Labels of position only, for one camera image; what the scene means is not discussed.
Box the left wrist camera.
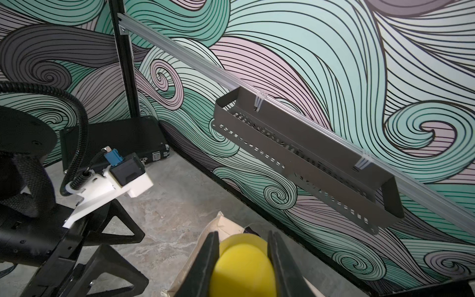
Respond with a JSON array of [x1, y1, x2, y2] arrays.
[[63, 147, 153, 229]]

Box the black case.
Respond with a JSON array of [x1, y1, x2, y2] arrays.
[[59, 116, 170, 173]]

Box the black wall shelf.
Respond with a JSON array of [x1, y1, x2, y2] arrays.
[[213, 87, 404, 235]]

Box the beige canvas shopping bag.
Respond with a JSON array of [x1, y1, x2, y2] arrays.
[[164, 213, 322, 297]]

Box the yellow cap orange bottle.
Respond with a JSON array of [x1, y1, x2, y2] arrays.
[[209, 233, 277, 297]]

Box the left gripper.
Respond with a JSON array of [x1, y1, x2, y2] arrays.
[[0, 198, 150, 297]]

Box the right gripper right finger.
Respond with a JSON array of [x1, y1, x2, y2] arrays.
[[267, 231, 315, 297]]

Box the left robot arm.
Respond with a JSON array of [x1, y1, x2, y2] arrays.
[[1, 81, 152, 297]]

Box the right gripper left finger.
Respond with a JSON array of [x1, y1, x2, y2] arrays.
[[175, 231, 220, 297]]

